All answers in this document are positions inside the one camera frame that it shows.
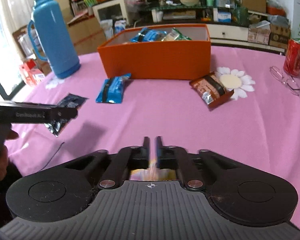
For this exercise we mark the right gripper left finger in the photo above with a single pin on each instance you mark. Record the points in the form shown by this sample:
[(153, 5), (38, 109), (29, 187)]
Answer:
[(123, 163)]

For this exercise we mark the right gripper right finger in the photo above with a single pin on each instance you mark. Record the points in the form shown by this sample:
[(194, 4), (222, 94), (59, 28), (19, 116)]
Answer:
[(177, 158)]

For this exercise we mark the yellow soft bread pack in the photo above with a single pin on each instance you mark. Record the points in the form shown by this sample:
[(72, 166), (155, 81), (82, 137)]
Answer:
[(153, 174)]

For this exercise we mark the blue snack pack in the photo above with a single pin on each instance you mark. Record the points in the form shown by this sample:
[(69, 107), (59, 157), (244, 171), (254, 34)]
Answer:
[(148, 35), (112, 89)]

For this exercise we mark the dark navy snack pack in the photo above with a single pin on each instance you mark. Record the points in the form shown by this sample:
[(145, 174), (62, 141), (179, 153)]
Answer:
[(67, 109)]

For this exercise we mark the red brown snack pack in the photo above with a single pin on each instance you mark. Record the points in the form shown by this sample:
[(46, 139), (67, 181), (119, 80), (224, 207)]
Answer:
[(211, 90)]

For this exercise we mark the green striped snack pack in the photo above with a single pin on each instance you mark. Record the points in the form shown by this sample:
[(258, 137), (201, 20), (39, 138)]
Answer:
[(175, 35)]

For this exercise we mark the person left hand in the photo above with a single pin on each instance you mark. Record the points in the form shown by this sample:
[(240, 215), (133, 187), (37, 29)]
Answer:
[(7, 168)]

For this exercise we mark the blue thermos jug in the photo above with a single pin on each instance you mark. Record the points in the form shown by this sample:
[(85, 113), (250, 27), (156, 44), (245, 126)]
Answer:
[(51, 40)]

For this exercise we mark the pink tablecloth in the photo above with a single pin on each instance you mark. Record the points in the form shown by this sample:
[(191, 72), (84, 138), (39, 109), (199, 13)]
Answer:
[(261, 128)]

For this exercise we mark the white daisy coaster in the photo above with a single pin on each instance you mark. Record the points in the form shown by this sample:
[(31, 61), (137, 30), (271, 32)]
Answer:
[(235, 80)]

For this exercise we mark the orange storage box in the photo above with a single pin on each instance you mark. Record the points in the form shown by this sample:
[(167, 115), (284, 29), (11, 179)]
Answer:
[(174, 60)]

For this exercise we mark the clear eyeglasses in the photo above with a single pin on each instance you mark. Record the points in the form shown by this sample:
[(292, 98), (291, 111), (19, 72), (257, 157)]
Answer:
[(288, 81)]

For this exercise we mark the white cabinet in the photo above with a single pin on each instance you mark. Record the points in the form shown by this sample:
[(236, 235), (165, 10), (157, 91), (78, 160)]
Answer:
[(112, 10)]

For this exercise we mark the red soda can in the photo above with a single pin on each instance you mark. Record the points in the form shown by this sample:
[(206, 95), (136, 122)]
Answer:
[(292, 61)]

